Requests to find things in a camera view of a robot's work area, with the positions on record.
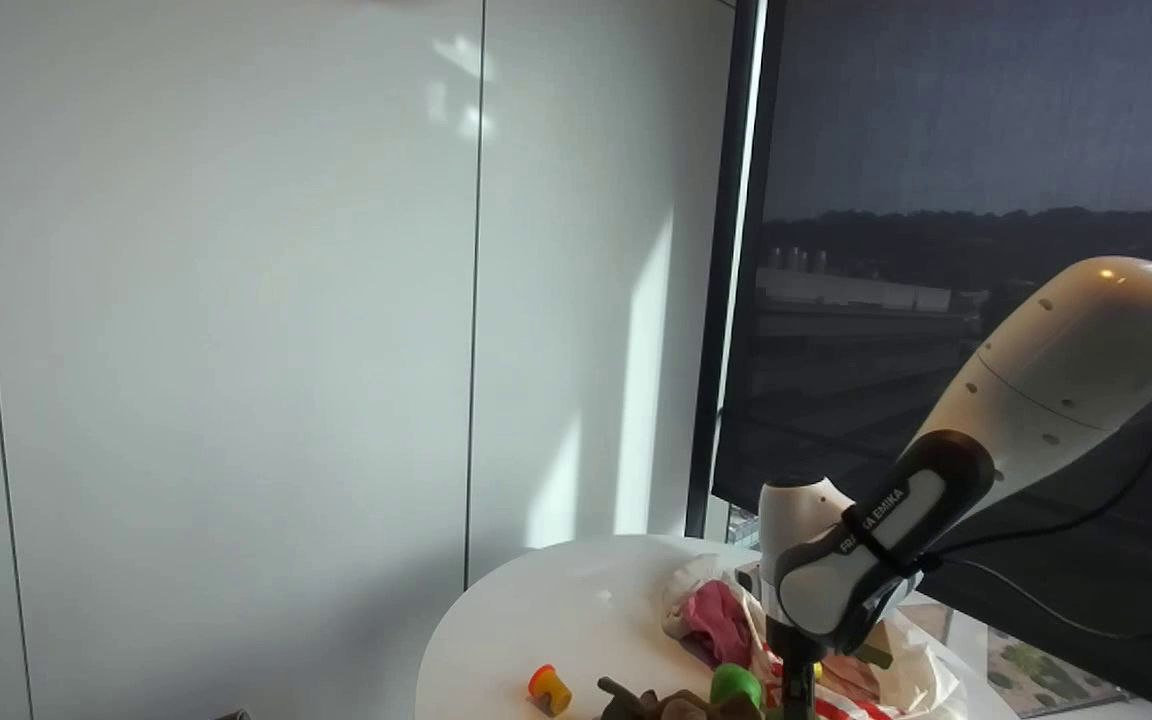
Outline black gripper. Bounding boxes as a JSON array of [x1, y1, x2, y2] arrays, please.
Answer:
[[766, 617, 829, 720]]

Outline bright green toy ball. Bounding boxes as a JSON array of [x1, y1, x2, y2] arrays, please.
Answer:
[[709, 660, 771, 715]]

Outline brown reindeer plush toy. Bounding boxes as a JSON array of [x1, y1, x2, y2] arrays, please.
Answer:
[[591, 670, 766, 720]]

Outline white red plastic bag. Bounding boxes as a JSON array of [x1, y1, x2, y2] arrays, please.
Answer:
[[662, 553, 983, 720]]

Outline small orange ball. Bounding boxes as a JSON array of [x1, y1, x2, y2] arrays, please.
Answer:
[[522, 660, 576, 720]]

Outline dark window roller blind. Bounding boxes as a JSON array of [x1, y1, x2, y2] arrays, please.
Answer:
[[711, 0, 1152, 720]]

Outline thin black arm cables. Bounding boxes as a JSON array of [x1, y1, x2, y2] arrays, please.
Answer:
[[919, 383, 1152, 649]]

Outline black window frame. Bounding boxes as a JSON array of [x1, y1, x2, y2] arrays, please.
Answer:
[[678, 0, 776, 539]]

